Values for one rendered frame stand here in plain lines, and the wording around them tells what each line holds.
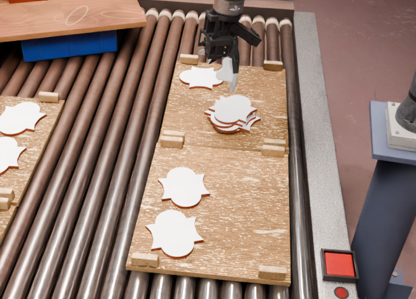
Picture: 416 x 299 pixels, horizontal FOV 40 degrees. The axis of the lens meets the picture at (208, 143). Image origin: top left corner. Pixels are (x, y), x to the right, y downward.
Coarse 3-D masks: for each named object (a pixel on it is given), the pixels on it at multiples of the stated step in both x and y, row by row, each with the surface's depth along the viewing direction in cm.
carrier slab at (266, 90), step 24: (240, 72) 179; (264, 72) 179; (168, 96) 168; (192, 96) 168; (216, 96) 168; (264, 96) 169; (168, 120) 159; (192, 120) 159; (264, 120) 160; (192, 144) 151; (216, 144) 151; (240, 144) 152
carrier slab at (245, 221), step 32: (160, 160) 146; (192, 160) 146; (224, 160) 147; (256, 160) 147; (160, 192) 137; (224, 192) 138; (256, 192) 138; (288, 192) 139; (224, 224) 130; (256, 224) 130; (288, 224) 131; (128, 256) 122; (160, 256) 122; (192, 256) 122; (224, 256) 123; (256, 256) 123; (288, 256) 123
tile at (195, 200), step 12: (180, 168) 142; (168, 180) 139; (180, 180) 139; (192, 180) 139; (168, 192) 136; (180, 192) 136; (192, 192) 136; (204, 192) 136; (180, 204) 133; (192, 204) 133
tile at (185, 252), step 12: (168, 216) 130; (180, 216) 130; (156, 228) 127; (168, 228) 127; (180, 228) 127; (192, 228) 127; (156, 240) 124; (168, 240) 124; (180, 240) 124; (192, 240) 125; (168, 252) 122; (180, 252) 122
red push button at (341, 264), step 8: (328, 256) 125; (336, 256) 125; (344, 256) 125; (328, 264) 123; (336, 264) 123; (344, 264) 123; (352, 264) 123; (328, 272) 121; (336, 272) 121; (344, 272) 122; (352, 272) 122
